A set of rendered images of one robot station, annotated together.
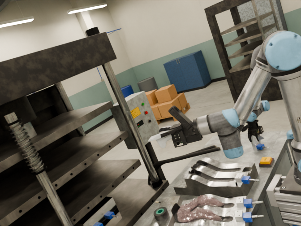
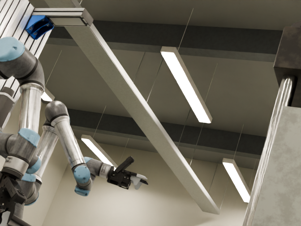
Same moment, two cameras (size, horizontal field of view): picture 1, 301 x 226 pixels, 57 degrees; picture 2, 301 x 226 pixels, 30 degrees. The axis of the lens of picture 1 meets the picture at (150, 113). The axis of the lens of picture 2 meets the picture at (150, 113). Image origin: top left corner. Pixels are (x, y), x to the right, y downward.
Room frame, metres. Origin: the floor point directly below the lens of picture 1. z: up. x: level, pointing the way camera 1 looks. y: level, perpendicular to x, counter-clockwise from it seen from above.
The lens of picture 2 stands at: (3.73, -0.78, 0.63)
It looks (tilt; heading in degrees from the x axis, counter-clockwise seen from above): 23 degrees up; 165
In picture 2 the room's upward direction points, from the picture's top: 20 degrees clockwise
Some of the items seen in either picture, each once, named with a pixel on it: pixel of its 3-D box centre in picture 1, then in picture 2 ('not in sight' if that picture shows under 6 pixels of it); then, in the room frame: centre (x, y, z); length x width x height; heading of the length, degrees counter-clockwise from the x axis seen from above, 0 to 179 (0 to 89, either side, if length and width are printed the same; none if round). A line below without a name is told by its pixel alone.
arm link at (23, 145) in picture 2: not in sight; (23, 145); (1.87, -0.66, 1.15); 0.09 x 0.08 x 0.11; 40
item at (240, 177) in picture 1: (247, 180); not in sight; (1.43, -0.38, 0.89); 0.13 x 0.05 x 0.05; 47
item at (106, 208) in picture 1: (82, 216); not in sight; (1.82, 0.73, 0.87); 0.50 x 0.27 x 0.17; 47
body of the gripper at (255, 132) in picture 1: (253, 127); (3, 189); (1.87, -0.66, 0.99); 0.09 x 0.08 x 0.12; 25
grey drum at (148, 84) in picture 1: (150, 92); not in sight; (8.76, -0.25, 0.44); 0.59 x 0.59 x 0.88
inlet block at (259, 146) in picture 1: (261, 146); not in sight; (1.86, -0.67, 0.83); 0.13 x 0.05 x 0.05; 25
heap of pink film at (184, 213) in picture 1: (198, 208); not in sight; (1.35, -0.05, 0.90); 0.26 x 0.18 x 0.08; 64
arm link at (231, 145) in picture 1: (230, 141); (84, 183); (1.03, -0.26, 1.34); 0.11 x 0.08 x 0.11; 158
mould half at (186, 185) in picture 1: (212, 176); not in sight; (1.66, -0.22, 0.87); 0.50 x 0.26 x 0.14; 47
